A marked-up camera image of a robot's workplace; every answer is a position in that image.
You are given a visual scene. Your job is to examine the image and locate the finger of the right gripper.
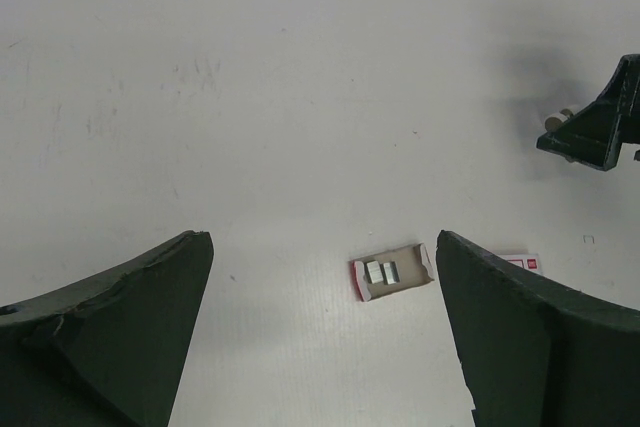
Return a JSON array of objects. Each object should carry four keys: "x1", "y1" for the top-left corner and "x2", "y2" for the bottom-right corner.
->
[{"x1": 536, "y1": 54, "x2": 639, "y2": 170}]

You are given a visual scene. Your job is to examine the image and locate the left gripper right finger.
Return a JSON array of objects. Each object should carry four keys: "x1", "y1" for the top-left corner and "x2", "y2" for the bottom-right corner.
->
[{"x1": 436, "y1": 231, "x2": 639, "y2": 426}]

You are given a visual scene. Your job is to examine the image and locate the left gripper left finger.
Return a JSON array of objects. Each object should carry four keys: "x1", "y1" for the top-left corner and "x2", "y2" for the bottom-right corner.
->
[{"x1": 1, "y1": 231, "x2": 214, "y2": 426}]

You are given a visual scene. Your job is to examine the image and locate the staple strips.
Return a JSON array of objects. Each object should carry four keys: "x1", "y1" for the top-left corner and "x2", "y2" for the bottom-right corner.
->
[{"x1": 365, "y1": 260, "x2": 399, "y2": 285}]

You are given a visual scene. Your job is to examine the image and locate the red white staple box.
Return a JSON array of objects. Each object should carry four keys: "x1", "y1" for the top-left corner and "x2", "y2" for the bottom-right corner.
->
[{"x1": 348, "y1": 242, "x2": 544, "y2": 303}]

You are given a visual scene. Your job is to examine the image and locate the white stapler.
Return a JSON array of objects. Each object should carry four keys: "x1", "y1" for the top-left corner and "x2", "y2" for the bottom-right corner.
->
[{"x1": 544, "y1": 105, "x2": 582, "y2": 132}]

